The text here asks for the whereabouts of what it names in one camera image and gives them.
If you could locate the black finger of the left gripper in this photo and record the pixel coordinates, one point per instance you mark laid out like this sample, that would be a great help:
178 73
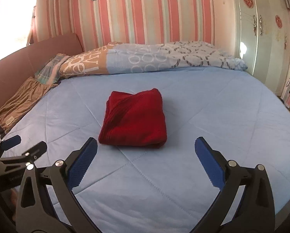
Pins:
9 143
28 156

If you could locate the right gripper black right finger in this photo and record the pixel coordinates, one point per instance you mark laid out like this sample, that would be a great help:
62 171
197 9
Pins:
255 212

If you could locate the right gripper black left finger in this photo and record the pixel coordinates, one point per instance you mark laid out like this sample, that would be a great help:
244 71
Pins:
35 211

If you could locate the red knit sweater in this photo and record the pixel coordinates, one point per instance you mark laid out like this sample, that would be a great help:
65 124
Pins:
134 120

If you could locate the brown folded garment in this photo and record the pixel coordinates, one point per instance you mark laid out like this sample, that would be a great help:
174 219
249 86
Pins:
25 98

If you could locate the pink padded headboard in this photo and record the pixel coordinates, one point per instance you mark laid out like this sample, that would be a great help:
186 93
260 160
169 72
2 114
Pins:
22 64

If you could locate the light blue quilted bedspread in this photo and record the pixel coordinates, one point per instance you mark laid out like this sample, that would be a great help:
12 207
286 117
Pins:
146 176

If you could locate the patterned folded duvet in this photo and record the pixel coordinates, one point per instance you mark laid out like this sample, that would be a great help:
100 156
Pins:
122 58

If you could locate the white wardrobe with decals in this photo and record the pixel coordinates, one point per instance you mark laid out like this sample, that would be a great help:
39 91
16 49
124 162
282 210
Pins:
264 38

